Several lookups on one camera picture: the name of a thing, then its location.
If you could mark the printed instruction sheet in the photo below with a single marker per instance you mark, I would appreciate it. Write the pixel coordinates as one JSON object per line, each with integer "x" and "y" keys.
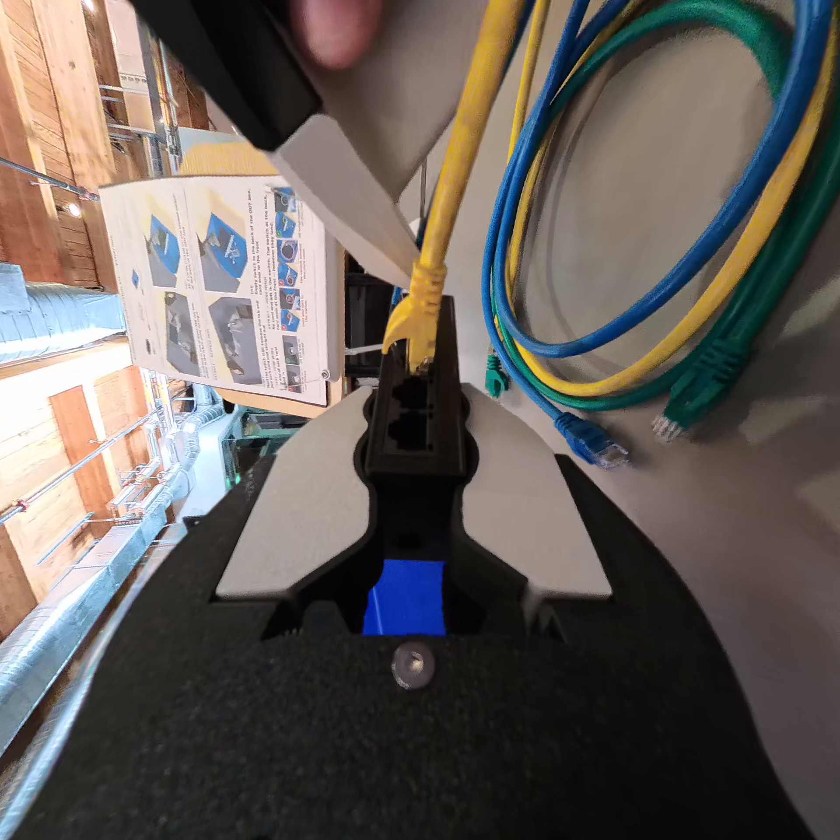
{"x": 197, "y": 295}

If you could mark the black ethernet port block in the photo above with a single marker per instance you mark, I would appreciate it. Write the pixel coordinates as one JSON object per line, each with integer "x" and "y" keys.
{"x": 446, "y": 387}

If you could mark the thin metal rod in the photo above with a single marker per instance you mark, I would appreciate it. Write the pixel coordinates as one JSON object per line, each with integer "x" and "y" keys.
{"x": 49, "y": 178}
{"x": 19, "y": 506}

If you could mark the silver ventilation duct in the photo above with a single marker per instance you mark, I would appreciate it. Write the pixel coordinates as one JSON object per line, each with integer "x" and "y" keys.
{"x": 39, "y": 643}
{"x": 52, "y": 315}

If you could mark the black metal frame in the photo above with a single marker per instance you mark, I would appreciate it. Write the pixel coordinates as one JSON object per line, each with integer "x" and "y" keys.
{"x": 361, "y": 308}

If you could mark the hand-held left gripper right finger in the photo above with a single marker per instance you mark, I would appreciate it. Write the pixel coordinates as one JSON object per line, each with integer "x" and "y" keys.
{"x": 525, "y": 512}

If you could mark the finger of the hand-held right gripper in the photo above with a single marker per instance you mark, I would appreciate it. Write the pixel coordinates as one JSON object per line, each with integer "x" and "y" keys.
{"x": 407, "y": 98}
{"x": 348, "y": 197}

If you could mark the person's right hand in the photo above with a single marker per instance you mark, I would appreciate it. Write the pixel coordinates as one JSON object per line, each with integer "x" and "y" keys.
{"x": 338, "y": 29}

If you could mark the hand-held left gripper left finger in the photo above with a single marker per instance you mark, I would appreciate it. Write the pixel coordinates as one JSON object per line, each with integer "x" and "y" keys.
{"x": 302, "y": 512}

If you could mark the blue flat object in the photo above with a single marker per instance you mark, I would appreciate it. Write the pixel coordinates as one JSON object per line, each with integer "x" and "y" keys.
{"x": 407, "y": 597}

